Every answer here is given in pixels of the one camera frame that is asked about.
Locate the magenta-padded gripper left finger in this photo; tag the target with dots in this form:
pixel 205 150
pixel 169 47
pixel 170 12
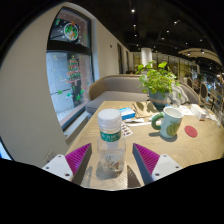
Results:
pixel 60 165

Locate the flat round red coaster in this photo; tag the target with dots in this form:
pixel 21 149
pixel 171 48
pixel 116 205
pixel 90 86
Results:
pixel 191 131

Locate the grey chevron cushion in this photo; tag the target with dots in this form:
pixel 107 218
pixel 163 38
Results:
pixel 175 95

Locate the green potted plant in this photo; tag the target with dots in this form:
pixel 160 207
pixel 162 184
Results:
pixel 158 81

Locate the clear water bottle white cap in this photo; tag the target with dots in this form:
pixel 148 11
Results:
pixel 110 123

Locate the grey curved sofa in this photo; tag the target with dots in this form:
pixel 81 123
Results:
pixel 116 90

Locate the white rectangular box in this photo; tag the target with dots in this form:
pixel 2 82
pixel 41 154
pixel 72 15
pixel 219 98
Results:
pixel 198 112

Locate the flat blue and white box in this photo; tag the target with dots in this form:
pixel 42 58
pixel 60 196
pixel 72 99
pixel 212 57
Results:
pixel 127 113

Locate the window with festive decals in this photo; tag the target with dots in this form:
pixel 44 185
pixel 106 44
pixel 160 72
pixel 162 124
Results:
pixel 68 83

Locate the pill blister pack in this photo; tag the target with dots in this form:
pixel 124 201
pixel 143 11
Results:
pixel 126 130

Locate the group of ceiling lights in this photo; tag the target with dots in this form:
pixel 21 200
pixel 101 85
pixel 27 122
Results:
pixel 133 10

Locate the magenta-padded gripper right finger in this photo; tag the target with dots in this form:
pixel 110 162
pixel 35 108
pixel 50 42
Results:
pixel 165 165

